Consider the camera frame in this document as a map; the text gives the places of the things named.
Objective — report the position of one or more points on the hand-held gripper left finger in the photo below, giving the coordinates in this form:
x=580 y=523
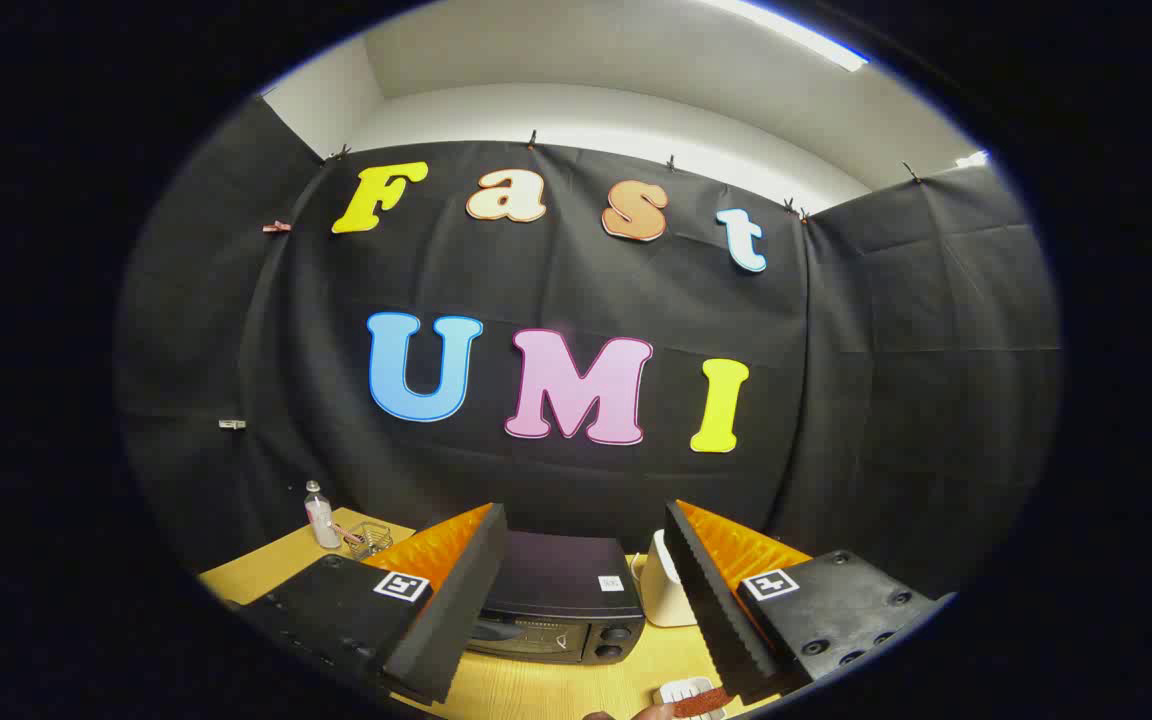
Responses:
x=456 y=600

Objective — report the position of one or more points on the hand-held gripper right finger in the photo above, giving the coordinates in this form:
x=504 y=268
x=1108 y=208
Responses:
x=711 y=600

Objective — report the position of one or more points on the black toaster oven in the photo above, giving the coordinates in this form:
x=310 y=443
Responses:
x=556 y=580

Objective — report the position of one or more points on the reddish-brown meat strip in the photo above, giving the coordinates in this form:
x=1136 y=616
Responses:
x=701 y=702

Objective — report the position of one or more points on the white bread toaster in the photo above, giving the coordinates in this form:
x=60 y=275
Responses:
x=661 y=590

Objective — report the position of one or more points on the small white dish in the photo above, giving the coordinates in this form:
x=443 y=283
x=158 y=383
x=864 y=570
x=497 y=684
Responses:
x=678 y=688

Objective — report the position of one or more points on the pink striped straw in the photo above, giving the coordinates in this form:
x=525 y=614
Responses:
x=348 y=533

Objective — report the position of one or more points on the clear plastic bottle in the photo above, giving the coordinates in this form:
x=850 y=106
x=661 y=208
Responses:
x=321 y=520

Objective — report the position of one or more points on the black backdrop cloth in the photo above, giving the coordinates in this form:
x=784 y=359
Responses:
x=576 y=280

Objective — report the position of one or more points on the red clip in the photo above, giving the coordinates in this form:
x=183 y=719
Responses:
x=276 y=227

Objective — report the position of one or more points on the ceiling light strip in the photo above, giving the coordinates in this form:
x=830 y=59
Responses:
x=796 y=30

